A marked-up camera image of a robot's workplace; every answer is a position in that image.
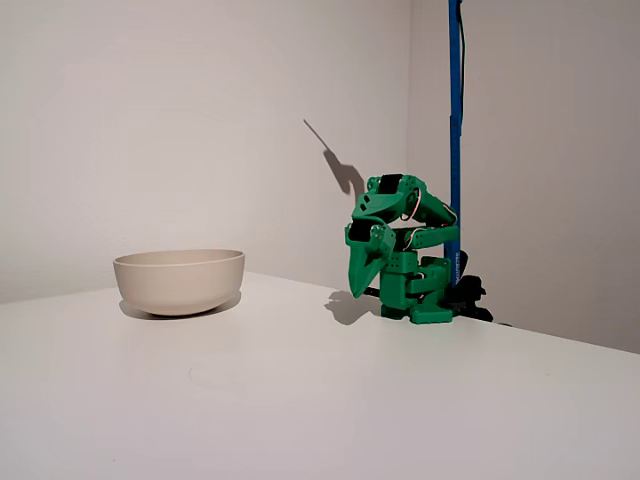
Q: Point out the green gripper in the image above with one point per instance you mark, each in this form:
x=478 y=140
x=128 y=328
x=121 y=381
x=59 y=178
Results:
x=363 y=254

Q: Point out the black arm base clamp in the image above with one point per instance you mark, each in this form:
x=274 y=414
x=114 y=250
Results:
x=374 y=291

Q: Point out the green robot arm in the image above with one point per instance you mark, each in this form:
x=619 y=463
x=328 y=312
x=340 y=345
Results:
x=400 y=295

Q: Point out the black pole clamp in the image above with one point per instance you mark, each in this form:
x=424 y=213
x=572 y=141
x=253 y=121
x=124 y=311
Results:
x=470 y=290

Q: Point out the cream round bowl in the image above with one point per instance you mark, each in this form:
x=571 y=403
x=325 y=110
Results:
x=175 y=285

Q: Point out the blue camera pole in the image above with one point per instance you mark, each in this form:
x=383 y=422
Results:
x=455 y=125

